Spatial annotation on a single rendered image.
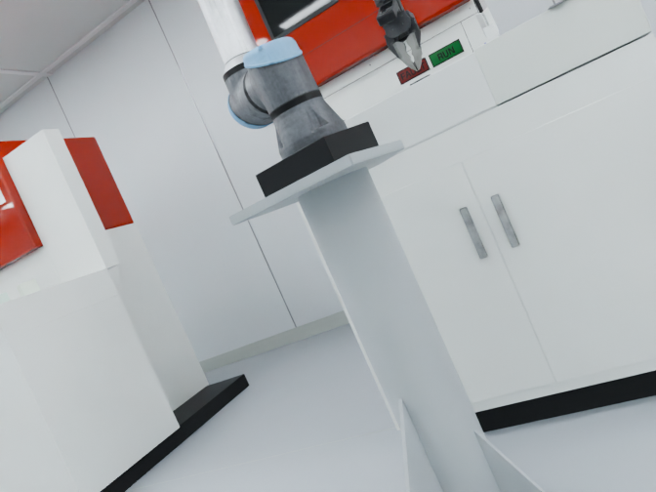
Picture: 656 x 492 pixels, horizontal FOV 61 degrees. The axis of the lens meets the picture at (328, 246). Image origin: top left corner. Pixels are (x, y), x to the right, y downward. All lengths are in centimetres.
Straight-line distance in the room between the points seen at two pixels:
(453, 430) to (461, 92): 80
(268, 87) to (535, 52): 65
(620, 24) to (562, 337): 74
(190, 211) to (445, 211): 321
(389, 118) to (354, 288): 56
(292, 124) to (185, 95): 331
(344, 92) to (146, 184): 276
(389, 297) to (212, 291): 350
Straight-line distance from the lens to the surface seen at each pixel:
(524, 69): 146
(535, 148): 146
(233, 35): 133
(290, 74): 116
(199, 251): 452
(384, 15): 148
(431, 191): 150
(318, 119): 114
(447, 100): 148
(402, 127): 151
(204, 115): 433
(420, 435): 121
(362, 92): 220
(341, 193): 110
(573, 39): 147
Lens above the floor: 73
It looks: 2 degrees down
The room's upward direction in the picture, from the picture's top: 24 degrees counter-clockwise
